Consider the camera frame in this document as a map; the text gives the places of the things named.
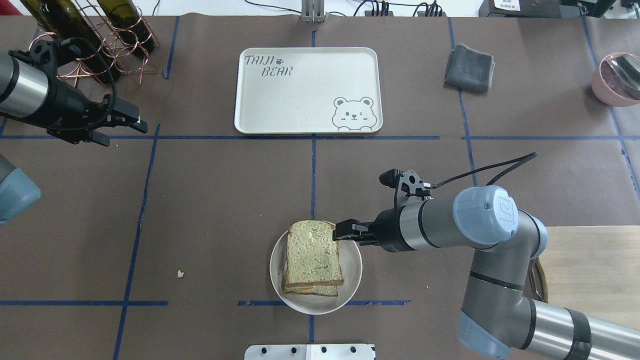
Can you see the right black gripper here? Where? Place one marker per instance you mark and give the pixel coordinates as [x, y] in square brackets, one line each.
[388, 229]

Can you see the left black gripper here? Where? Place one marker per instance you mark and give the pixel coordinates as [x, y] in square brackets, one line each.
[67, 104]

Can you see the white round plate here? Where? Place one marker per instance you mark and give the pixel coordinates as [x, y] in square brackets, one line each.
[350, 260]

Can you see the bread slice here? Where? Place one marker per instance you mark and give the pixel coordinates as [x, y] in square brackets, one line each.
[307, 290]
[312, 255]

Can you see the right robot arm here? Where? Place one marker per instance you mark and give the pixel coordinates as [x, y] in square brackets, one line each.
[495, 316]

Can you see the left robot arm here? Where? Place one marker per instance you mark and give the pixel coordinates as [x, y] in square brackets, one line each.
[32, 93]

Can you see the white bear serving tray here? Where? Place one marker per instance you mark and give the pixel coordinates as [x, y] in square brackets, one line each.
[306, 90]

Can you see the dark wine bottle upper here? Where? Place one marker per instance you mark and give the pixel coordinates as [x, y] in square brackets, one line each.
[124, 16]

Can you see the dark wine bottle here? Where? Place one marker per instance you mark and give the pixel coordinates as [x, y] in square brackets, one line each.
[124, 16]
[63, 18]

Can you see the dark wine bottle lower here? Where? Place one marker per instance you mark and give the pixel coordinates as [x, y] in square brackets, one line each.
[63, 18]

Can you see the grey folded cloth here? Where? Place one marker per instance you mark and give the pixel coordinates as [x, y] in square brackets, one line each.
[469, 69]

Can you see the wooden cutting board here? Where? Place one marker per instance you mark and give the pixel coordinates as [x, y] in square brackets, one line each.
[594, 270]

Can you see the pink bowl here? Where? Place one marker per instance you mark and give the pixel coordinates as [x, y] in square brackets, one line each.
[606, 88]

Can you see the metal scoop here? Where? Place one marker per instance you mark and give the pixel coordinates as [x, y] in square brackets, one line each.
[626, 69]

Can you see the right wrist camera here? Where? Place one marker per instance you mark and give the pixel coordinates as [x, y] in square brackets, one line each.
[407, 185]

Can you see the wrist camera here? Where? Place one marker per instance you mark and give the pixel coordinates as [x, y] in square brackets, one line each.
[407, 185]
[49, 55]

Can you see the copper wire bottle rack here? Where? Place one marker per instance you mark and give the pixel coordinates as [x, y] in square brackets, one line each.
[117, 29]

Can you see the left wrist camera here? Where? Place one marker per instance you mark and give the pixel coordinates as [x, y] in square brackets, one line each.
[49, 55]

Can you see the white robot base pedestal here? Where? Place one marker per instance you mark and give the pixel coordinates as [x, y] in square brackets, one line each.
[335, 351]

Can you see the metal cutting board handle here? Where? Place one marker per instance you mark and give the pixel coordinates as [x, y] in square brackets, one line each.
[537, 281]

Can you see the aluminium frame post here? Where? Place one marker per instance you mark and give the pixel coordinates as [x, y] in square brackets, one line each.
[313, 11]

